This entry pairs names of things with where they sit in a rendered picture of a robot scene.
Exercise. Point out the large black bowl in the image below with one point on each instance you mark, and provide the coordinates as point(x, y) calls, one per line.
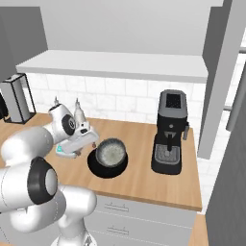
point(109, 171)

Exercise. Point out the black coffee machine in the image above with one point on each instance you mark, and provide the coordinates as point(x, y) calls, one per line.
point(169, 128)

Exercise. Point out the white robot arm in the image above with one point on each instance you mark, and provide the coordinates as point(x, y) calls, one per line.
point(19, 189)

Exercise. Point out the white drawer front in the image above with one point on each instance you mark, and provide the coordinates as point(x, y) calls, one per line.
point(160, 213)
point(150, 233)

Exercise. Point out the open white wall cabinet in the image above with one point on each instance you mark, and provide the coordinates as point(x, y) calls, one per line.
point(121, 38)

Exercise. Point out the small grey speckled bowl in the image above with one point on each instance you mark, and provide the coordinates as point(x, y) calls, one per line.
point(110, 153)

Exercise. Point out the pale pointed-top bottle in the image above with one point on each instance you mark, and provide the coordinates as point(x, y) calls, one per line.
point(79, 113)
point(56, 103)

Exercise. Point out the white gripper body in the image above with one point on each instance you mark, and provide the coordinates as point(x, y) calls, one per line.
point(80, 141)

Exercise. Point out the black object at counter edge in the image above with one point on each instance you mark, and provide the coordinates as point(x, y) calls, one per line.
point(2, 107)

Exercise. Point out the grey open cabinet door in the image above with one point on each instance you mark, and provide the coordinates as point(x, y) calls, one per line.
point(221, 80)
point(19, 41)

